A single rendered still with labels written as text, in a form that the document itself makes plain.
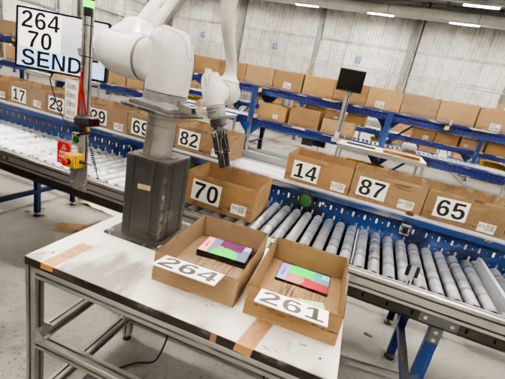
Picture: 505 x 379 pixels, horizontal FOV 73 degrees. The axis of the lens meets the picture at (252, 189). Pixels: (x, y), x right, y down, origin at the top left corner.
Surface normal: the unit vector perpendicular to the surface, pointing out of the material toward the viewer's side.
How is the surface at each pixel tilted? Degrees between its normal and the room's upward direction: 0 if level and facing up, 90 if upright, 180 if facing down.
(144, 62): 89
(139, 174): 90
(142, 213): 90
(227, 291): 91
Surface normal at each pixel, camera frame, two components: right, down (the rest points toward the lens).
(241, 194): -0.31, 0.23
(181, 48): 0.60, 0.11
